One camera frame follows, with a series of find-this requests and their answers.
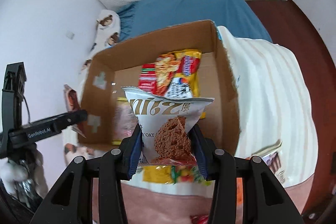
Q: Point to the white chocolate wafer packet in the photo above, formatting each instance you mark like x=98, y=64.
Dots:
x=272, y=156

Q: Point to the colourful fruit candy bag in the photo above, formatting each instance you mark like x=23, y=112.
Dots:
x=173, y=174

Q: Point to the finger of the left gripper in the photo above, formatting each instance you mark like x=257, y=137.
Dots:
x=45, y=128

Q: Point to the orange snack bag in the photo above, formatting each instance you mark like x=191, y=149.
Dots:
x=239, y=187

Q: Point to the small red candy packet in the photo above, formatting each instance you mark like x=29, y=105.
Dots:
x=199, y=219

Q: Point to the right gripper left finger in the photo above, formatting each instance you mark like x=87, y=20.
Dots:
x=70, y=200

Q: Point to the blue bed sheet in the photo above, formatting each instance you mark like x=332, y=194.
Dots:
x=145, y=16

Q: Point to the beige yellow snack packet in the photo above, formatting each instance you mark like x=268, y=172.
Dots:
x=124, y=121

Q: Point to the white wall switch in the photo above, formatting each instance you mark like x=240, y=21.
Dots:
x=70, y=35

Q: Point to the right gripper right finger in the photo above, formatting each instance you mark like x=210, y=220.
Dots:
x=264, y=198

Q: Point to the white oat cookie packet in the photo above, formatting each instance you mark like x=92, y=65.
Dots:
x=165, y=124

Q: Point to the brown cardboard box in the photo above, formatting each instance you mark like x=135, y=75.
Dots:
x=120, y=66

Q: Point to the white striped cat blanket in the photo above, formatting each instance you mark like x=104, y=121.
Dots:
x=274, y=103

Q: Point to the large red yellow noodle bag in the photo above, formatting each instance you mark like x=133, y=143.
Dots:
x=177, y=74

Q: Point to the red snack packet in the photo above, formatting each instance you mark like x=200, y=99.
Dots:
x=148, y=79

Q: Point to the white bear print pillow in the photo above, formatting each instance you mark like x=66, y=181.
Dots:
x=108, y=29

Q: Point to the brown cookie packet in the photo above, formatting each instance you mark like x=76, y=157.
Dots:
x=72, y=104

